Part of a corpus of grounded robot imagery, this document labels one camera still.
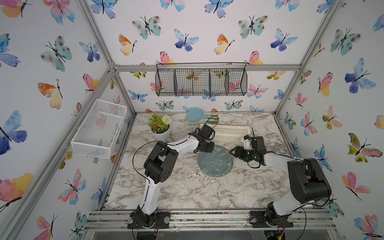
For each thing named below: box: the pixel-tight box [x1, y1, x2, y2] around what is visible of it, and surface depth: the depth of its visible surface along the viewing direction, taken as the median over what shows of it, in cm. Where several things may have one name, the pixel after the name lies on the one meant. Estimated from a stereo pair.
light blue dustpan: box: [185, 107, 212, 123], surface depth 124 cm
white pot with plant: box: [147, 113, 172, 142], surface depth 97 cm
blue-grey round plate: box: [198, 145, 234, 178], surface depth 93 cm
